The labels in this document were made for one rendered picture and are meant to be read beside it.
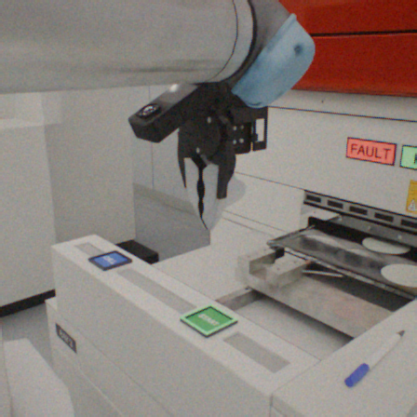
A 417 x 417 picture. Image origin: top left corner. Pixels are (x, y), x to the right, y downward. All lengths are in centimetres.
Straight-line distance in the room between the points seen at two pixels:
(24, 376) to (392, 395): 55
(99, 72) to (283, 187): 104
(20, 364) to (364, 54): 85
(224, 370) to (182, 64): 38
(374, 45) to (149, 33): 80
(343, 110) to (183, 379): 72
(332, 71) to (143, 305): 66
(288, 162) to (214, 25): 95
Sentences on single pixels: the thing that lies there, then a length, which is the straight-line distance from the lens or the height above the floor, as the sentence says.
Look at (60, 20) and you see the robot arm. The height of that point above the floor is 132.
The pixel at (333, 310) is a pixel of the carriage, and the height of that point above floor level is 88.
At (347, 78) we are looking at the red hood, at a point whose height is 125.
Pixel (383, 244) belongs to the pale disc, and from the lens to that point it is 114.
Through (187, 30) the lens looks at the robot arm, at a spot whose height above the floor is 132.
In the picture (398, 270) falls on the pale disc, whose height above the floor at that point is 90.
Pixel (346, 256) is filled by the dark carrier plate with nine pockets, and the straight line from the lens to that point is 105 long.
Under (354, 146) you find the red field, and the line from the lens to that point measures 113.
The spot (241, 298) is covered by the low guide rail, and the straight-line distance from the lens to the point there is 97.
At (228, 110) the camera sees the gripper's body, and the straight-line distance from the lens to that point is 55.
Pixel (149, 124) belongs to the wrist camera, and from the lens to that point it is 50.
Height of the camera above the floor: 130
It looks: 18 degrees down
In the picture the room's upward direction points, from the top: straight up
